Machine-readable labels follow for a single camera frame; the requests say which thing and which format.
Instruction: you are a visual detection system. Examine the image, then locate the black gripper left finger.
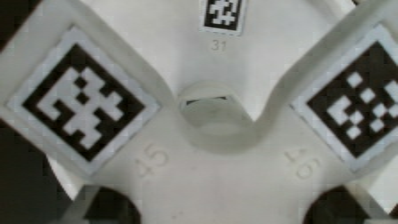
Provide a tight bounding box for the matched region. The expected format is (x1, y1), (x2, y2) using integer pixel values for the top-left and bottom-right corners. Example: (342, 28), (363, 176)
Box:
(56, 184), (144, 224)

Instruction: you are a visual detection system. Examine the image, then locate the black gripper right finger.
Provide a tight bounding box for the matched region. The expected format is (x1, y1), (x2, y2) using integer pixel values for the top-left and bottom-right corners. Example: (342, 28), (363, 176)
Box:
(303, 184), (398, 224)

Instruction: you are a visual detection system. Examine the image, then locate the white cross-shaped table base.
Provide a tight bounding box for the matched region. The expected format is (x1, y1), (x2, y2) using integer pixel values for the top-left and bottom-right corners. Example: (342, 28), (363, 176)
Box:
(0, 0), (398, 224)

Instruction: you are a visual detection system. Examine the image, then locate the white cylindrical table leg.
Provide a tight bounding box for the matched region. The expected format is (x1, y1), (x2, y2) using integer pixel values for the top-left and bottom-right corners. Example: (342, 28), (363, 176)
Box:
(180, 81), (255, 136)

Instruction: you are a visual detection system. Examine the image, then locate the white round table top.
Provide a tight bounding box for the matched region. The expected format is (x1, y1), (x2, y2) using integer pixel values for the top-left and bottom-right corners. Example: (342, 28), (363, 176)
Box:
(82, 0), (356, 117)

